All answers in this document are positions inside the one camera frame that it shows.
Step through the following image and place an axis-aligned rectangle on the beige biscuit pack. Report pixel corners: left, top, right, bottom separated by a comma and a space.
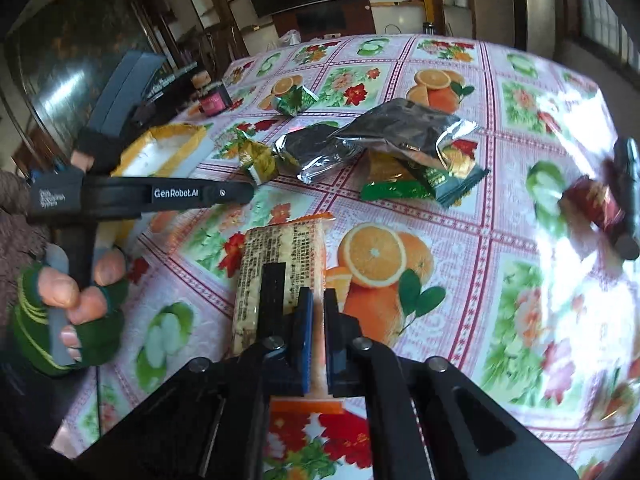
231, 212, 333, 399

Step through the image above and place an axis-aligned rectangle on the green yellow wafer pack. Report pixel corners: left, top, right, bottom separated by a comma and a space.
360, 151, 434, 202

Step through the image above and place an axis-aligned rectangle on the dark green snack pouch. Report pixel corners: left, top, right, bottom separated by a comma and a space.
404, 146, 489, 208

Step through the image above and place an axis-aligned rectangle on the large silver foil bag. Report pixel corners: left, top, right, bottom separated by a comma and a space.
331, 98, 480, 170

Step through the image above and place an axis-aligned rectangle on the dark red candy wrapper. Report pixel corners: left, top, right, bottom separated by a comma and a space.
563, 174, 625, 232

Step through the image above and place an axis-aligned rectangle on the green yellow snack bag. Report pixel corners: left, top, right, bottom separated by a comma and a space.
238, 139, 279, 186

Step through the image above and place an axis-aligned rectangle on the silver foil snack bag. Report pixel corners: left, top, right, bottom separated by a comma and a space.
272, 124, 363, 184

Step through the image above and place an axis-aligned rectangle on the left gloved hand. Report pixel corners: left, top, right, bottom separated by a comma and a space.
10, 247, 129, 376

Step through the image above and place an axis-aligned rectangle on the woman in brown jacket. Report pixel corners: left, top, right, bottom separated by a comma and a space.
0, 170, 49, 318

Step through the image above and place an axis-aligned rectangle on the yellow taped foam box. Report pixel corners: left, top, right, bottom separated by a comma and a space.
96, 124, 214, 255

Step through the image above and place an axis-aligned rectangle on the floral painted glass cabinet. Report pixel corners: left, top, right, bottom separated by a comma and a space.
4, 0, 158, 152

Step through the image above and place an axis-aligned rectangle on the red label jar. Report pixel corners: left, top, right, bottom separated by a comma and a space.
191, 70, 232, 117

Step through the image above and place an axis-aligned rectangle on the floral fruit tablecloth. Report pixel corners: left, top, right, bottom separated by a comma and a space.
55, 35, 639, 479

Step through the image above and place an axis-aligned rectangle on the small green foil candy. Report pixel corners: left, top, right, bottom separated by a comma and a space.
271, 84, 318, 117

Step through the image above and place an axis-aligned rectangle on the black flashlight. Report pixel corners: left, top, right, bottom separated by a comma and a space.
614, 138, 639, 261

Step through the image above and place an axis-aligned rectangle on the large barred window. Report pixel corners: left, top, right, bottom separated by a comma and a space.
579, 0, 639, 73

